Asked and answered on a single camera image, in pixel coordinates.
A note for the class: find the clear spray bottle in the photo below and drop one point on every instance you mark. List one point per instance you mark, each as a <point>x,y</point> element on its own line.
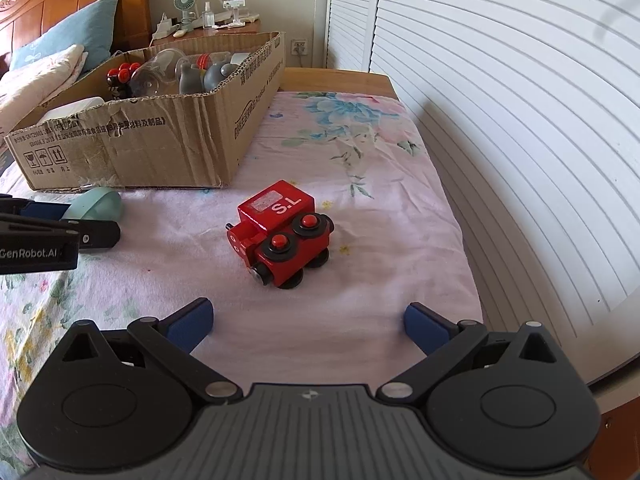
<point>208,16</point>

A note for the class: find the mint green round case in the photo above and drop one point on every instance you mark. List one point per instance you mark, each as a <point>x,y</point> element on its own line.
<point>100,202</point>

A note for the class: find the white louvred wardrobe doors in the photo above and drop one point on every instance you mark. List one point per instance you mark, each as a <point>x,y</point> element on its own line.
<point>500,110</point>

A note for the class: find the white wall socket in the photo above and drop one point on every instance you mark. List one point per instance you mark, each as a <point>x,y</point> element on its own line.
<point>298,47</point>

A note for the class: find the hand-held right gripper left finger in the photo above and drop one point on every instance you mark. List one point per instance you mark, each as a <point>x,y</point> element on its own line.
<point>192,322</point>

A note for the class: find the clear bottle with yellow beads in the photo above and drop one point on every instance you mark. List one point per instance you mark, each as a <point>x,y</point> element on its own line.
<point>205,61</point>

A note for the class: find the red toy train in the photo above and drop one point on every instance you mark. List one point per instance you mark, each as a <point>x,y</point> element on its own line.
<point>272,210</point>

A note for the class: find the light blue pillow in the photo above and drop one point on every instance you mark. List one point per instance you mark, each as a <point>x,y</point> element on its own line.
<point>75,30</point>

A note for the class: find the wooden nightstand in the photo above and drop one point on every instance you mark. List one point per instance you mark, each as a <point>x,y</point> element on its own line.
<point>240,27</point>

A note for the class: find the white power strip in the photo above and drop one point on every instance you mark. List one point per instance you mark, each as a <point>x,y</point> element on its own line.
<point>165,30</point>

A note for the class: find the small green desk fan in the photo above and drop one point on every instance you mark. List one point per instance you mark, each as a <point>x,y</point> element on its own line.
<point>184,2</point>

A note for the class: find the white power adapter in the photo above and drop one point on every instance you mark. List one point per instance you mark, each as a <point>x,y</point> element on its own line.
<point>70,109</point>

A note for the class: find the pink floral bedsheet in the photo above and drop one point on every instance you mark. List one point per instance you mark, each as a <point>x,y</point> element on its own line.
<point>375,185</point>

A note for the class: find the white phone stand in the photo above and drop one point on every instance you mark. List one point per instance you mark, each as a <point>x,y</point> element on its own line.
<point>234,7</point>

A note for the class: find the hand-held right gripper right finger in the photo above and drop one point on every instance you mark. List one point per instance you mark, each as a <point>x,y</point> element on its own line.
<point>425,327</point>

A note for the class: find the cardboard box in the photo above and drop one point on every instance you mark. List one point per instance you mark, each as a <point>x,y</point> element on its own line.
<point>175,140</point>

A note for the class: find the grey animal toy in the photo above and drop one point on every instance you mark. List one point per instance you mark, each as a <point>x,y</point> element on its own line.
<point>192,82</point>
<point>220,75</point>

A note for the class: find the wooden bed frame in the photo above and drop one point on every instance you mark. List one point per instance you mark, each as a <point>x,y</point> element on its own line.
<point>345,80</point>

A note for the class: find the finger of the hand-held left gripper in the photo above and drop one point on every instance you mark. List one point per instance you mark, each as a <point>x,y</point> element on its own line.
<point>45,210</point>
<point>100,236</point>

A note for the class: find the black toy train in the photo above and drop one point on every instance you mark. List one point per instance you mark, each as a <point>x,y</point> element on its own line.
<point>120,77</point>

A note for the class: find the clear plastic cup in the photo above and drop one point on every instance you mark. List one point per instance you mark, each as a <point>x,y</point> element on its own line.
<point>155,72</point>

